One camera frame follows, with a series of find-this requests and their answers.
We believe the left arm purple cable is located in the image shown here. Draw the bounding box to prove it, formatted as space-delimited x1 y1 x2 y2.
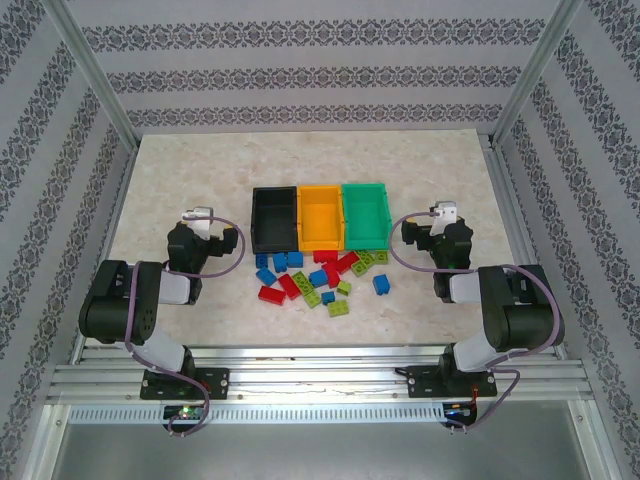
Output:
122 214 247 437

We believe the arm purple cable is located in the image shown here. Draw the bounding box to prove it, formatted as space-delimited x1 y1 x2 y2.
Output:
388 211 569 436
122 214 247 437

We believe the green plastic bin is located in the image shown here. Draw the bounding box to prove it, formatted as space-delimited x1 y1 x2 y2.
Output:
341 182 390 251

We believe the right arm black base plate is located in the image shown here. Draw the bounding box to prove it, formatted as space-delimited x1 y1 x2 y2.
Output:
407 364 499 400

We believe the slotted metal cable duct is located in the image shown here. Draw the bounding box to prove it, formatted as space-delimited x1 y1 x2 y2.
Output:
67 403 447 424

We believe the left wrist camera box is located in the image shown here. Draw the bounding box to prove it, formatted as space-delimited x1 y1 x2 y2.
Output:
180 206 214 239

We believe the black plastic bin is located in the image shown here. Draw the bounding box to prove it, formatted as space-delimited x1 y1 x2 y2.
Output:
250 186 301 255

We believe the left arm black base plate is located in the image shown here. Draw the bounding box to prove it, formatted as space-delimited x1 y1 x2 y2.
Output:
140 367 230 401

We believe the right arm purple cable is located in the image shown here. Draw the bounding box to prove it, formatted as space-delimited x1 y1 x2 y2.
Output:
388 211 569 436

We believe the grey metal panel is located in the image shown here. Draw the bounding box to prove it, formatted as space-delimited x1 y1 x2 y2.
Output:
49 422 591 480

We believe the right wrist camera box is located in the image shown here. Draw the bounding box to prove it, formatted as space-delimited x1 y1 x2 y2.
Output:
430 201 459 234

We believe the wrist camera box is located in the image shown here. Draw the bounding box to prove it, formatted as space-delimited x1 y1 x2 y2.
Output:
430 201 459 234
180 206 214 239

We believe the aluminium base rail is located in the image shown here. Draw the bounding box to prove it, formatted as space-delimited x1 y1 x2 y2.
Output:
47 343 594 404

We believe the left circuit board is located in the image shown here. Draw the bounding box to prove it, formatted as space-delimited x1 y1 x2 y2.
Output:
164 405 207 421

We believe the yellow plastic bin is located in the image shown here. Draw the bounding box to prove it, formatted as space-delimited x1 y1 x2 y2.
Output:
297 184 347 252

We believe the aluminium frame post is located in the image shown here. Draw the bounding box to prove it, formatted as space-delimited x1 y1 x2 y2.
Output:
42 0 141 150
491 0 585 147

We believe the aluminium side rail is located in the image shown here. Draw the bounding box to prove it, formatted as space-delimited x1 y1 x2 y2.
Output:
69 144 140 362
478 133 569 359

